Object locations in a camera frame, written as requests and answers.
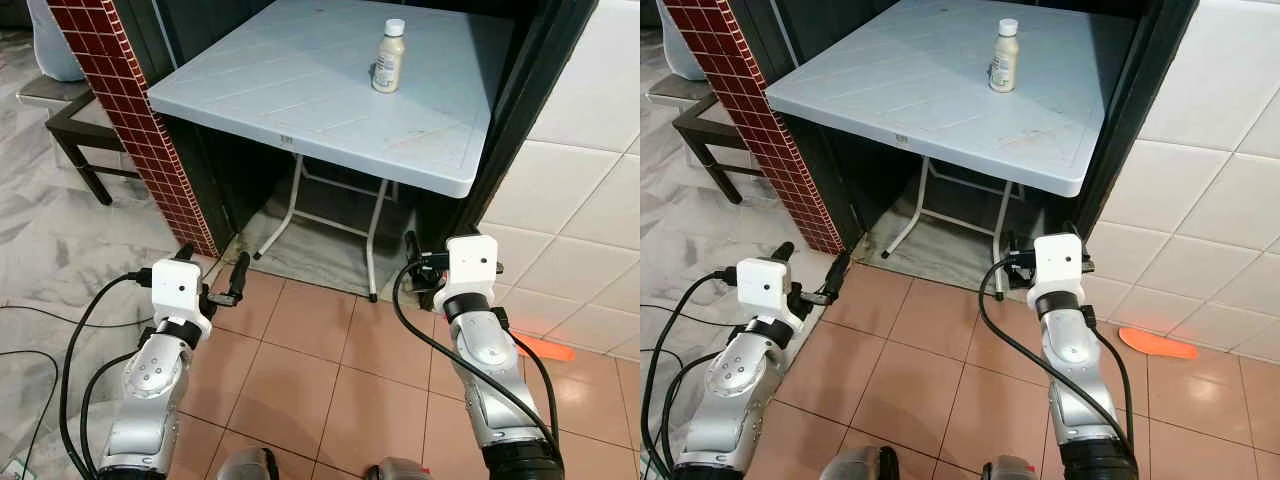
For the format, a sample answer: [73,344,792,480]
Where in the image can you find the red mosaic tiled pillar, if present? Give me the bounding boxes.
[662,0,847,256]
[47,0,220,258]

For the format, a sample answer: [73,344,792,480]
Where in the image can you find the flat orange plastic piece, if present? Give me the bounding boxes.
[513,332,578,363]

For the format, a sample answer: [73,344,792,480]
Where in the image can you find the dark wooden bench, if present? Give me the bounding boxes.
[18,75,143,207]
[645,75,773,207]

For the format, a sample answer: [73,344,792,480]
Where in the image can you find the robot left leg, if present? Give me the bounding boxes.
[820,445,902,480]
[217,447,282,480]

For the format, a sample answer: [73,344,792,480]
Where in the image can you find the robot leg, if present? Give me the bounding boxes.
[364,456,434,480]
[217,447,282,480]
[979,454,1042,480]
[820,445,902,480]

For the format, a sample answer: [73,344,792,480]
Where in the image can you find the beige bottle with white cap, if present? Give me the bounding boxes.
[988,18,1021,95]
[372,18,407,95]

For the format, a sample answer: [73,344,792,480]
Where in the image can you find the robot right leg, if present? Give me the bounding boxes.
[364,456,434,480]
[979,454,1042,480]

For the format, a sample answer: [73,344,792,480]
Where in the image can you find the white plastic folding table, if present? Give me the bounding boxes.
[147,0,516,303]
[765,0,1139,301]

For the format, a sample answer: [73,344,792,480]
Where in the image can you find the white cushion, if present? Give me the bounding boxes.
[655,0,707,82]
[28,0,87,83]

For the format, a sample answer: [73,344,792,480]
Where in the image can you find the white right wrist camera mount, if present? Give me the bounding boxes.
[1027,232,1088,307]
[438,234,502,313]

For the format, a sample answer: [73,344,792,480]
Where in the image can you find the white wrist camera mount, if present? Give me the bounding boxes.
[438,234,502,313]
[1027,232,1088,307]
[147,257,214,337]
[734,256,805,332]

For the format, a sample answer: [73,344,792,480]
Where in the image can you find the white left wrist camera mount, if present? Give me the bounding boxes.
[734,256,805,332]
[147,257,214,337]

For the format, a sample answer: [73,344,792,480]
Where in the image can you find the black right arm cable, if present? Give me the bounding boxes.
[391,257,563,453]
[977,254,1143,449]

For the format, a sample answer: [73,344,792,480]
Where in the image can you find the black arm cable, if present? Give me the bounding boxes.
[57,270,163,479]
[391,257,563,453]
[640,268,743,479]
[977,254,1143,449]

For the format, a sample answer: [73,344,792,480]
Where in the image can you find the thin black floor cable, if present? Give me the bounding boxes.
[640,302,723,361]
[0,302,143,473]

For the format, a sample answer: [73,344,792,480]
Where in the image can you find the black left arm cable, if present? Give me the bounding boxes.
[57,270,163,479]
[640,268,743,479]

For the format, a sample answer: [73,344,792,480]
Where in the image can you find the black door frame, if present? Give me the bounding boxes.
[1058,0,1199,243]
[438,0,599,253]

